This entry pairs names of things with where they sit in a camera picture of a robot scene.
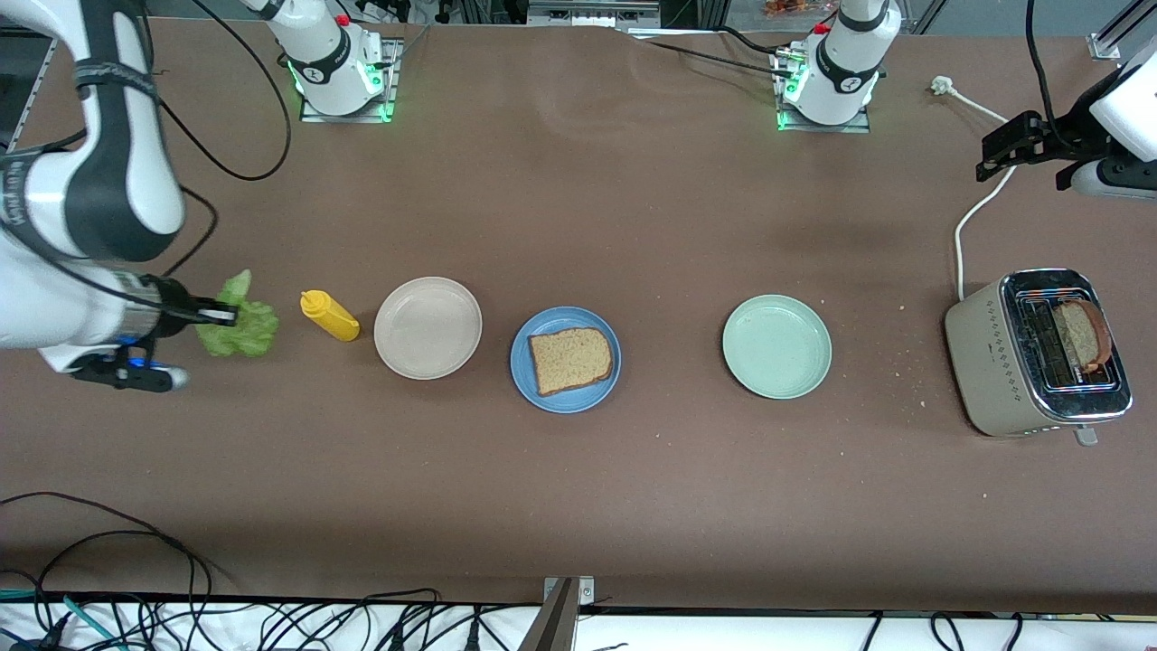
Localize grey metal box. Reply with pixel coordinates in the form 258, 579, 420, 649
527, 0, 663, 28

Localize pale green round plate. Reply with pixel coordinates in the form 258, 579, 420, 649
721, 294, 833, 401

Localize beige chrome toaster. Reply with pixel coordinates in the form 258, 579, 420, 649
944, 268, 1134, 447

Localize teal cable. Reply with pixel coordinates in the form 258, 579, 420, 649
0, 590, 123, 651

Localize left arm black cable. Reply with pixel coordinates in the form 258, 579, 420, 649
1024, 0, 1060, 137

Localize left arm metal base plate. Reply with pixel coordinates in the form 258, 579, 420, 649
776, 45, 873, 134

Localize white toaster power cord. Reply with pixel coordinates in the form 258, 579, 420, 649
931, 76, 1018, 302

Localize aluminium frame profile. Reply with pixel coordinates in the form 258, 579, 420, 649
1087, 0, 1157, 61

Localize blue round plate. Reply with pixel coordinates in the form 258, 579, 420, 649
510, 307, 623, 415

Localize green lettuce leaf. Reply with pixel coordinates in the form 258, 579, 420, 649
194, 269, 279, 358

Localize beige round plate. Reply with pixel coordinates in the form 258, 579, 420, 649
373, 277, 484, 381

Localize metal table edge bracket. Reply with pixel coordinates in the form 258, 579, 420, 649
520, 576, 597, 651

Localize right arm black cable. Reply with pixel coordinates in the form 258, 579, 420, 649
149, 0, 293, 281

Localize thin black base cable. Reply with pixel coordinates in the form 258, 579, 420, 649
644, 25, 796, 80

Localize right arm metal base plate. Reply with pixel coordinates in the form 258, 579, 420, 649
300, 36, 403, 123

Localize black looped cable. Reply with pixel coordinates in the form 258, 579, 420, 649
0, 492, 213, 616

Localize yellow mustard squeeze bottle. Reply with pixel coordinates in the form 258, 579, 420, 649
300, 289, 361, 343

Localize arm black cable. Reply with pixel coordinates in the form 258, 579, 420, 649
1024, 0, 1060, 137
149, 0, 293, 281

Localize brown bread slice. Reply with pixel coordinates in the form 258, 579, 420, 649
528, 327, 615, 397
1053, 298, 1113, 373

